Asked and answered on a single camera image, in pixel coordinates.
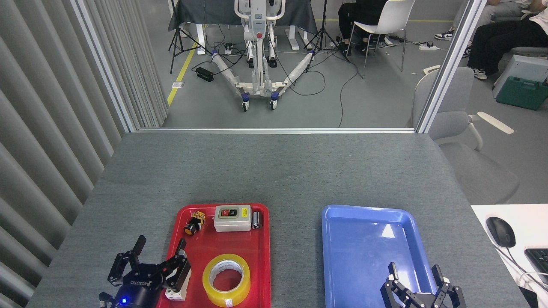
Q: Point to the white wheeled stand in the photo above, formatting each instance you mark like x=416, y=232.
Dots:
x=257, y=25

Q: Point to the grey office chair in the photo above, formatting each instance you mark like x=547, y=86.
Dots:
x=454, y=124

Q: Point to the black tripod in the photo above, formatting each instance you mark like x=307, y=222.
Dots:
x=324, y=25
x=174, y=38

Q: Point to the small black cylinder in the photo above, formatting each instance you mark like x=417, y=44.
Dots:
x=257, y=220

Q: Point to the yellow and black push button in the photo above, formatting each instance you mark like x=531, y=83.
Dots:
x=193, y=224

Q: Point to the silver aluminium rail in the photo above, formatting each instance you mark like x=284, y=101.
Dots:
x=274, y=130

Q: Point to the white side table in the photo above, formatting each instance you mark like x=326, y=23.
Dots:
x=526, y=222

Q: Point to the floor outlet plate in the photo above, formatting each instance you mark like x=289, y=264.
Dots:
x=178, y=84

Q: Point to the grey push button switch box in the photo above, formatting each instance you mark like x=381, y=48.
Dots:
x=231, y=220

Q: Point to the black keyboard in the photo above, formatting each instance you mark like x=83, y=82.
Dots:
x=538, y=263

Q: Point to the black power adapter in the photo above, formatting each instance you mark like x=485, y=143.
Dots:
x=204, y=74

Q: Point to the green plastic case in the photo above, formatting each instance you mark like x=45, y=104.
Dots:
x=522, y=92

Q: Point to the table with dark cloth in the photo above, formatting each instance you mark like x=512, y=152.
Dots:
x=214, y=10

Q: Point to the blue plastic tray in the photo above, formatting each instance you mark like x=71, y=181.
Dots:
x=364, y=252

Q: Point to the grey pleated curtain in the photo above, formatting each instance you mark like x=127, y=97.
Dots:
x=43, y=128

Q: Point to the yellow tape roll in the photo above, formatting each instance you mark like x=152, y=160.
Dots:
x=214, y=291

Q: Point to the white plastic chair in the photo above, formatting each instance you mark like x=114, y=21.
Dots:
x=394, y=17

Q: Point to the silver aluminium post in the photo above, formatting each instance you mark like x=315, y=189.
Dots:
x=449, y=64

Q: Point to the seated person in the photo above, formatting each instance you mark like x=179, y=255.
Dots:
x=355, y=17
x=501, y=40
x=445, y=35

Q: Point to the white circuit breaker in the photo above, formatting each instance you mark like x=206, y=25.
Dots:
x=174, y=295

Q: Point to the black computer mouse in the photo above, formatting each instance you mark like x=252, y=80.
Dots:
x=501, y=232

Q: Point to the white power strip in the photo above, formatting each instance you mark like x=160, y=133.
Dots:
x=428, y=47

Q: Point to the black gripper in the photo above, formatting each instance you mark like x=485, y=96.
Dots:
x=422, y=302
x=139, y=291

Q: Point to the red plastic tray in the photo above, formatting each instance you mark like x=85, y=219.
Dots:
x=231, y=244

